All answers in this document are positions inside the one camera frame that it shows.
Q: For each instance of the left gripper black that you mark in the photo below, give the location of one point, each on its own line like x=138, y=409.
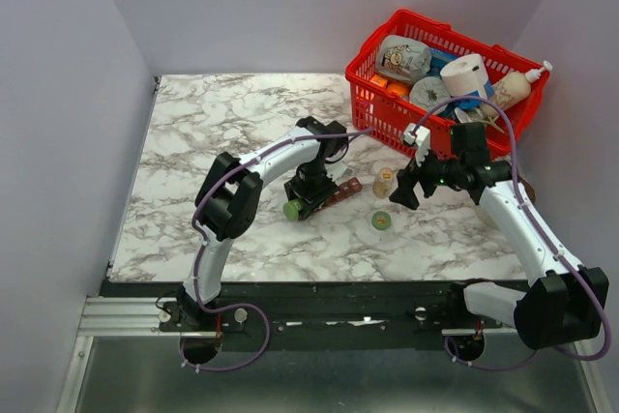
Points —
x=315, y=198

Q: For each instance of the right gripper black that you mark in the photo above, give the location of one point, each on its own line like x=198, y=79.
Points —
x=404, y=192

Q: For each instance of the green pill bottle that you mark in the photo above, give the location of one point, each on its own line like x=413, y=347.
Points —
x=293, y=209

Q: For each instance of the green bottle cap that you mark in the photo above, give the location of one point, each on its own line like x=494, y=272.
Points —
x=381, y=220

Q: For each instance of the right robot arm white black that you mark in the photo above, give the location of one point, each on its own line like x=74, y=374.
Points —
x=565, y=300

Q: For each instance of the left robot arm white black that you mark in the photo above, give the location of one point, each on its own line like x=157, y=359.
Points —
x=228, y=200

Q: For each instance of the clear pill bottle orange label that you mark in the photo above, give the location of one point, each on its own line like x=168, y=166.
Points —
x=383, y=182

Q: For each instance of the red plastic shopping basket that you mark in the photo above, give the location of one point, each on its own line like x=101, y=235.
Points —
x=388, y=115

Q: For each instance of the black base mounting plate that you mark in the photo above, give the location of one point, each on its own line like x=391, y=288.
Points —
x=322, y=316

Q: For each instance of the grey wrapped toilet roll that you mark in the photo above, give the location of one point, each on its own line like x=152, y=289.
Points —
x=429, y=92

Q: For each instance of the orange fruit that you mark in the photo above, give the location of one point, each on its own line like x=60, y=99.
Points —
x=401, y=90

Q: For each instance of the orange box in basket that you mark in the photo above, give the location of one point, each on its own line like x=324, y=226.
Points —
x=380, y=81

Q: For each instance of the white toilet paper roll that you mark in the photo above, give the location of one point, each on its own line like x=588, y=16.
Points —
x=467, y=76

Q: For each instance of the grey printed snack bag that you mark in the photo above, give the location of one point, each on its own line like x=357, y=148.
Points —
x=403, y=59

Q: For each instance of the cream lotion pump bottle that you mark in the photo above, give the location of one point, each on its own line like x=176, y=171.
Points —
x=515, y=86

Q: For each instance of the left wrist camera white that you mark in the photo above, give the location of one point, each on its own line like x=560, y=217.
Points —
x=336, y=170

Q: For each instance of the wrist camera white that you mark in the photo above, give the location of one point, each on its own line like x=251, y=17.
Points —
x=418, y=138
x=336, y=170

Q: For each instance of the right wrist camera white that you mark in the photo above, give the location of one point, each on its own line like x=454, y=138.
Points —
x=418, y=138

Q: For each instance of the aluminium rail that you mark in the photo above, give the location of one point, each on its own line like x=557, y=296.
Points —
x=119, y=317

